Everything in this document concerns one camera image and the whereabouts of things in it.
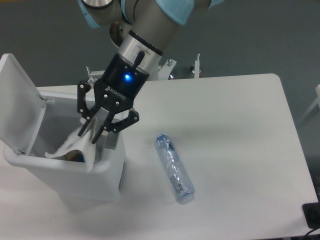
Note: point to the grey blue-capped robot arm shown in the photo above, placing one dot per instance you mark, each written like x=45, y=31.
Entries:
x=152, y=25

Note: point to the white trash can lid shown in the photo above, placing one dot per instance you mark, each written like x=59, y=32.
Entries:
x=22, y=108

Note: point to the white furniture leg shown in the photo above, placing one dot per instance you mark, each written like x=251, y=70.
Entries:
x=312, y=110

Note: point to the crushed clear plastic bottle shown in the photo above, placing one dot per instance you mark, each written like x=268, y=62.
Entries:
x=179, y=180

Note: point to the clear plastic wrapper bag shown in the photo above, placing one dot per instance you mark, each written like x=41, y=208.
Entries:
x=91, y=152

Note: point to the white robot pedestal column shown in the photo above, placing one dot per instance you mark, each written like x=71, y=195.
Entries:
x=117, y=32

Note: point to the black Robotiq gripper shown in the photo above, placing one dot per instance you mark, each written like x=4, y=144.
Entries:
x=115, y=92

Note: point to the white plastic trash can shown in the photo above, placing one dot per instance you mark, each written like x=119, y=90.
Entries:
x=72, y=178

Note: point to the yellow blue trash in can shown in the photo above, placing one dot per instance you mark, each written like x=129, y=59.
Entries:
x=74, y=156

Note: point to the black device at table edge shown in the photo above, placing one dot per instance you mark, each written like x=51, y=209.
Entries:
x=312, y=214

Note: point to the white pedestal base frame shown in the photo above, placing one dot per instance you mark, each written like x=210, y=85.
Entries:
x=169, y=71

